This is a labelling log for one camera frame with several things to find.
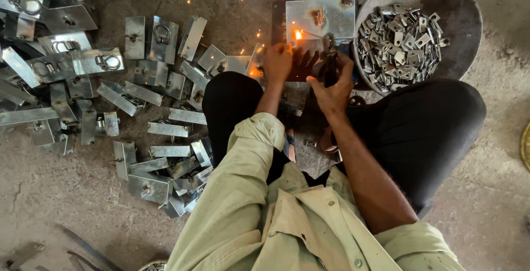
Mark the single small metal bracket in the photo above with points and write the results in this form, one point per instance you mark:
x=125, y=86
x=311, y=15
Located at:
x=310, y=143

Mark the black welding electrode holder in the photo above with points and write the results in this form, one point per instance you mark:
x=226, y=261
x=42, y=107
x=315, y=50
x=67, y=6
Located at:
x=330, y=66

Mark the person's black trousers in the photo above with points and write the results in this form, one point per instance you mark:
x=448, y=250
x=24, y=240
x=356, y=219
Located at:
x=418, y=134

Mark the shiny scorched steel plate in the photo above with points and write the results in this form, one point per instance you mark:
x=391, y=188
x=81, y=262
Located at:
x=321, y=17

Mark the person's foot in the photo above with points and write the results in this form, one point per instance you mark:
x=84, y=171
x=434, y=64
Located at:
x=291, y=148
x=327, y=142

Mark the round metal container rim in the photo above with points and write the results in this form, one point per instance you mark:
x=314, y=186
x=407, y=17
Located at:
x=154, y=266

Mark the person's left fingers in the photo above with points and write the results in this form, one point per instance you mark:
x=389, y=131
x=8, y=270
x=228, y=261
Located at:
x=279, y=48

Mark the person's beige shirt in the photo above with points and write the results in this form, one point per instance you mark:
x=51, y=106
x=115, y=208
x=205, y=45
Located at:
x=256, y=221

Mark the person's right foot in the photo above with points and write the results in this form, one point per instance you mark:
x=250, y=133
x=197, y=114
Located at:
x=327, y=142

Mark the thin welding electrode rod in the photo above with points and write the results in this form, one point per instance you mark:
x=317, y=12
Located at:
x=311, y=34

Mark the person's left foot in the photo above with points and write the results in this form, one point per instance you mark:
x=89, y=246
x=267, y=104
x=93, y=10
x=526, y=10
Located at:
x=291, y=148

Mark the round brass-coloured object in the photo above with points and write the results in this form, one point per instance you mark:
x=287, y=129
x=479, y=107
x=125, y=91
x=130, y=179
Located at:
x=526, y=146

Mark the person's left hand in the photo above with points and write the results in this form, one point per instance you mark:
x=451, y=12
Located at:
x=276, y=64

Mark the long dark metal strip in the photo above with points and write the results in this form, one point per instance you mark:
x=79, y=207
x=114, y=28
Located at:
x=85, y=244

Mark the person's right hand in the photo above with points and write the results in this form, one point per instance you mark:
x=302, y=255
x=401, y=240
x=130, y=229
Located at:
x=333, y=96

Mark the heap of ringed steel plates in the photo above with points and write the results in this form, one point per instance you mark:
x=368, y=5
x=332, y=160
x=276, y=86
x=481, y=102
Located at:
x=74, y=55

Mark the pile of small metal brackets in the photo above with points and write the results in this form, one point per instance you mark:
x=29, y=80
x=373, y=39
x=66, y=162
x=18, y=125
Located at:
x=399, y=47

